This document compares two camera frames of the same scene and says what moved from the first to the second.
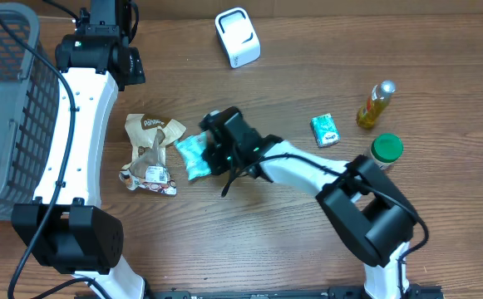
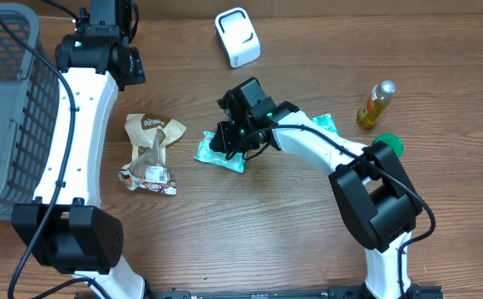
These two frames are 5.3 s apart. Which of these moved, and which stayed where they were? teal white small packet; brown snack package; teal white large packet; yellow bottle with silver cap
Moved: teal white large packet
Stayed: teal white small packet; brown snack package; yellow bottle with silver cap
